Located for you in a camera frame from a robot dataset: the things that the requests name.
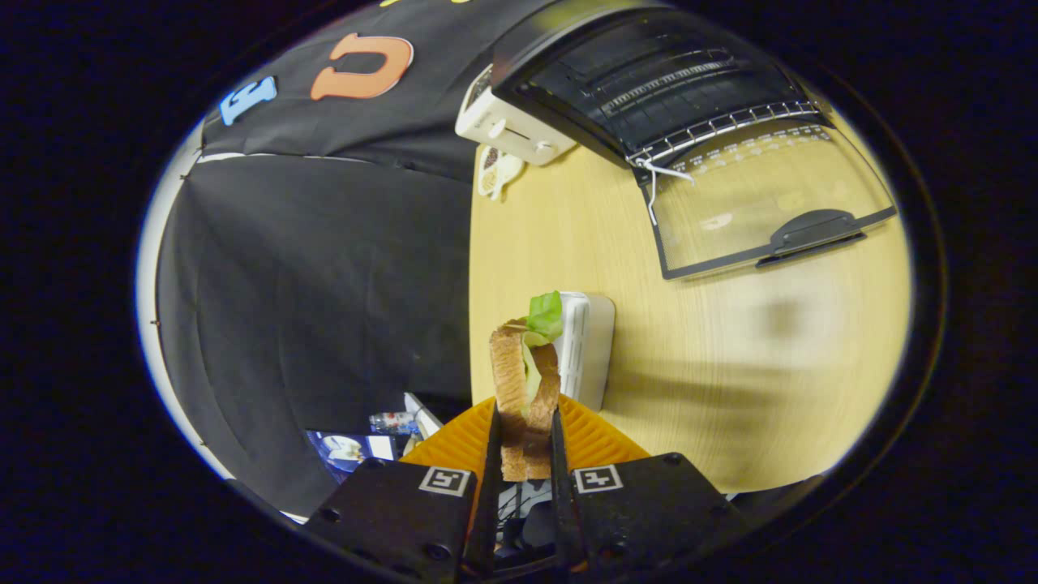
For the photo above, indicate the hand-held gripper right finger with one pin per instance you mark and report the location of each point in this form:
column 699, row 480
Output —
column 562, row 511

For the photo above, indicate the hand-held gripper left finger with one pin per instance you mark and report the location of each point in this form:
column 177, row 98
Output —
column 490, row 503

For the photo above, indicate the toast sandwich with lettuce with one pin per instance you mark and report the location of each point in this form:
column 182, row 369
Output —
column 509, row 381

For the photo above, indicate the black toaster oven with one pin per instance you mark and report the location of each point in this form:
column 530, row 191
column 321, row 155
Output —
column 535, row 57

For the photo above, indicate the white slot toaster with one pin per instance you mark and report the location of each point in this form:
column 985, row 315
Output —
column 503, row 122

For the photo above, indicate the white flat box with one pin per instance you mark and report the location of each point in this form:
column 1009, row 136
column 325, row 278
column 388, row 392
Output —
column 423, row 415

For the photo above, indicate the small water bottle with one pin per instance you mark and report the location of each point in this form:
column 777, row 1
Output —
column 393, row 422

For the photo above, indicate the blue printed box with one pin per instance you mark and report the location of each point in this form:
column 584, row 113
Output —
column 353, row 450

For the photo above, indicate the black backdrop cloth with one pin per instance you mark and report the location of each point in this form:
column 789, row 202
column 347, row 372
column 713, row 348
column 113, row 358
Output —
column 324, row 284

